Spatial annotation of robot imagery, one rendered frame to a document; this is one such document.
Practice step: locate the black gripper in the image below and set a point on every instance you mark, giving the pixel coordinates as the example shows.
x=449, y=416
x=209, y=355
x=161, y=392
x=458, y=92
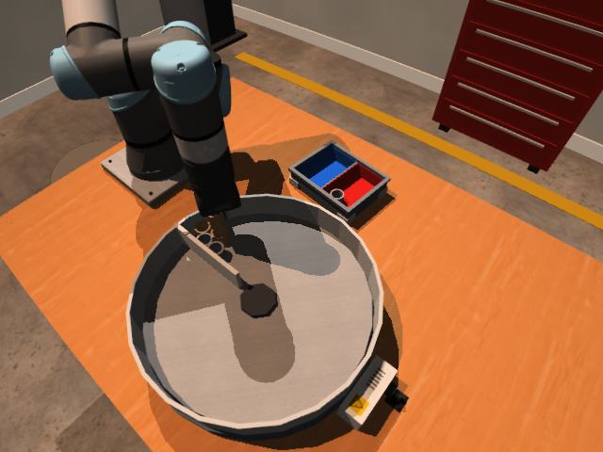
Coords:
x=211, y=174

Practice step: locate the grey bin with blue and red compartments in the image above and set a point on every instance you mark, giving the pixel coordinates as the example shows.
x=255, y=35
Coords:
x=338, y=168

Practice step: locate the dark grey hollow cylinder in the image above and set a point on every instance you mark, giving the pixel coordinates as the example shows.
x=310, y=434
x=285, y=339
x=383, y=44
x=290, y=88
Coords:
x=216, y=245
x=338, y=194
x=205, y=237

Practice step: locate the bronze bushing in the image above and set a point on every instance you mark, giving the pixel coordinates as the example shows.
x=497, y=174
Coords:
x=218, y=220
x=220, y=229
x=201, y=225

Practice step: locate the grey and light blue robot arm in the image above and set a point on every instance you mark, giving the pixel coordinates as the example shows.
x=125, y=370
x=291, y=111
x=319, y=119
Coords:
x=98, y=63

